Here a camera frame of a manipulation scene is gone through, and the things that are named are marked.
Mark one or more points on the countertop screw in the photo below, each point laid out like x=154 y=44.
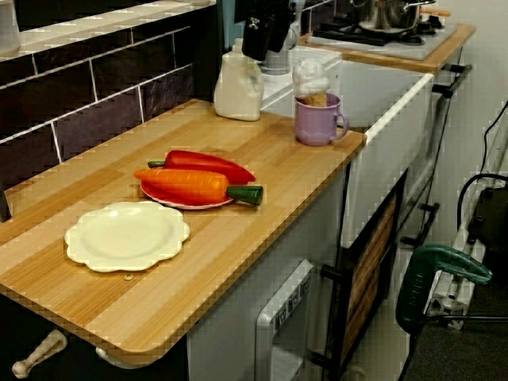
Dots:
x=128 y=276

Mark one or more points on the red toy chili pepper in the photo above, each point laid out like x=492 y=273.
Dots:
x=206 y=162

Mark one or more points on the dark framed oven door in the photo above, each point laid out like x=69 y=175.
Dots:
x=369 y=258

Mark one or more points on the toy stove top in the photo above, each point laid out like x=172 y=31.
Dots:
x=420 y=47

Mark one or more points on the purple plastic mug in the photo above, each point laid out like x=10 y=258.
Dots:
x=313 y=123

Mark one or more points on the white toy sink unit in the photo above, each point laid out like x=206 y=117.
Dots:
x=389 y=178

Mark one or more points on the white toy detergent bottle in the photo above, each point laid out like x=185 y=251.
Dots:
x=234 y=87

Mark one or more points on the dark tiled backsplash hutch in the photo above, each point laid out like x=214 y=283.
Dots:
x=99 y=99

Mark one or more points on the toy ice cream cone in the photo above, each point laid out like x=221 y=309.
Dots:
x=311 y=77

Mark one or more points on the orange toy carrot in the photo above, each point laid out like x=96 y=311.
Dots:
x=186 y=184

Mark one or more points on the white toy kitchen cabinet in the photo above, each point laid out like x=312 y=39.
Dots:
x=222 y=349

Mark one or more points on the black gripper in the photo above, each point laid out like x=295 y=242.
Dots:
x=274 y=7

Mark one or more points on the orange round plate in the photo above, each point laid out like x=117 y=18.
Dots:
x=174 y=200

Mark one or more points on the white wall hook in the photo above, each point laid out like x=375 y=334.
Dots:
x=35 y=355

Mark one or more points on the grey toy faucet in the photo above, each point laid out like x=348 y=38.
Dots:
x=278 y=63

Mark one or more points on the green hand clamp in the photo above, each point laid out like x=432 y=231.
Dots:
x=412 y=289

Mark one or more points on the steel cooking pot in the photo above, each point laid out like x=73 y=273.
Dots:
x=389 y=16

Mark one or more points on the aluminium frame profile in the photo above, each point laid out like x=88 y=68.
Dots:
x=448 y=301

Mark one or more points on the grey dispenser panel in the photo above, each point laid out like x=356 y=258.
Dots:
x=266 y=325

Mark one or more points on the cream scalloped plate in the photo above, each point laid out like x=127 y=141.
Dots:
x=127 y=236

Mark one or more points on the black power supply box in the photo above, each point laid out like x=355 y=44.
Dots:
x=492 y=222

